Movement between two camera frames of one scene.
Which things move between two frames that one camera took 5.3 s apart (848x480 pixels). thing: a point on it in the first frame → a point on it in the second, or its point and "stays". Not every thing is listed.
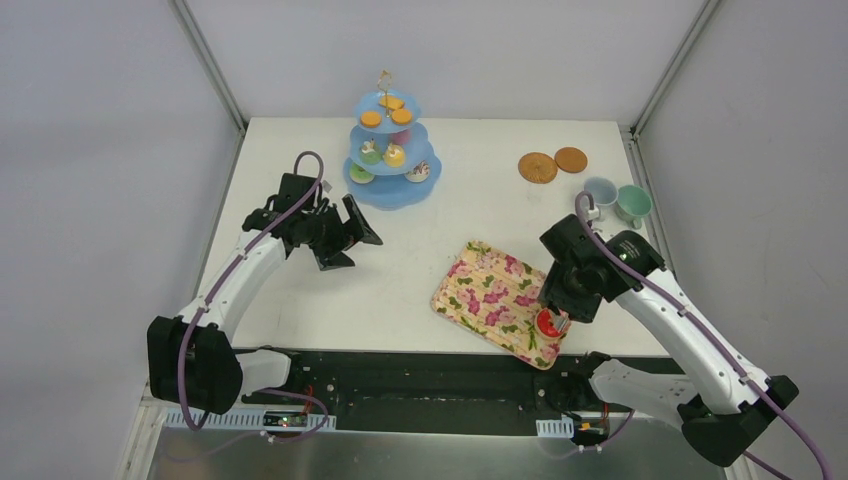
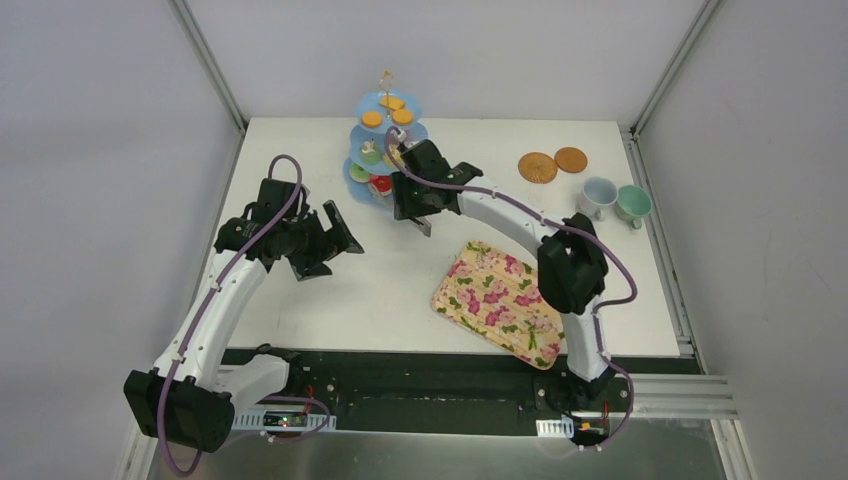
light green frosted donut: (360, 175) stays
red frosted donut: (544, 325) → (380, 184)
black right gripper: (574, 310) → (418, 208)
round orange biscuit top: (401, 116) stays
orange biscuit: (392, 102) stays
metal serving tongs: (561, 322) → (425, 226)
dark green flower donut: (370, 152) stays
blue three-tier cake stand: (390, 164) stays
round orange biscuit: (370, 119) stays
